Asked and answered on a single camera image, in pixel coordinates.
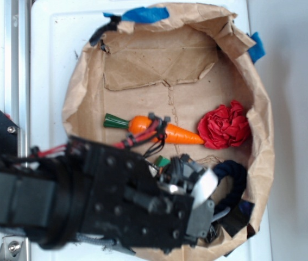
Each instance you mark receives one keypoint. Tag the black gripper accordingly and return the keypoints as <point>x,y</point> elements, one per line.
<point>126,205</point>

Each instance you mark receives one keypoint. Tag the green rectangular block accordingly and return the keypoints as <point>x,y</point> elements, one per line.
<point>162,161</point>

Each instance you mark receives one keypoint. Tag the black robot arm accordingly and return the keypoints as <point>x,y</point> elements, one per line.
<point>43,198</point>

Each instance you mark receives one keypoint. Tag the orange toy carrot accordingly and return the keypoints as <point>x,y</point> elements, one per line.
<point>138,124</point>

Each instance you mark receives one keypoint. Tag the red crumpled paper flower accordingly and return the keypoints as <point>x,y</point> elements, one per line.
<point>224,127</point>

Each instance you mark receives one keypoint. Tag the brown paper bag tray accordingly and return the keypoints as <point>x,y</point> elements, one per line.
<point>184,66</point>

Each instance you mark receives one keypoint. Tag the white plastic board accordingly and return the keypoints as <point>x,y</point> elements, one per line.
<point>59,30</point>

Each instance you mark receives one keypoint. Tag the blue tape strip top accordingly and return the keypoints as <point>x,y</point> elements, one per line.
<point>142,15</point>

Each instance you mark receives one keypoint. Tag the blue tape strip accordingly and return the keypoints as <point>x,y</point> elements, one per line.
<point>257,51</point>
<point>142,15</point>

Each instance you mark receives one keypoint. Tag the blue tape strip right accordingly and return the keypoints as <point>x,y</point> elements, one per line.
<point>257,51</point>

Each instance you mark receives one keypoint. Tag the metal corner bracket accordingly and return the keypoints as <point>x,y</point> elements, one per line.
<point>13,248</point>

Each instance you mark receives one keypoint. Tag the aluminium frame rail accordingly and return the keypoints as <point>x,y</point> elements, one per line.
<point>17,68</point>

